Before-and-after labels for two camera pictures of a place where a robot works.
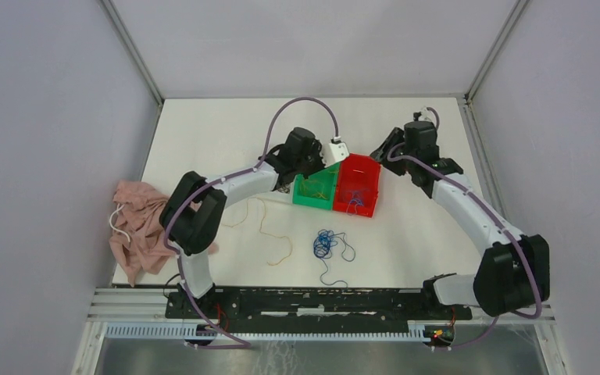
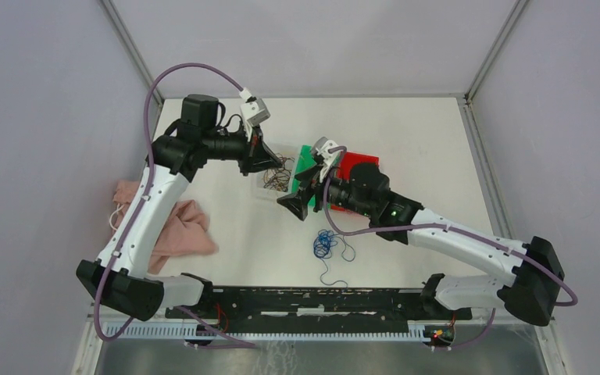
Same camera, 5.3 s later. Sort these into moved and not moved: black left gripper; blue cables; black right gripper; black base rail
Moved: black left gripper; black right gripper
Not moved: black base rail; blue cables
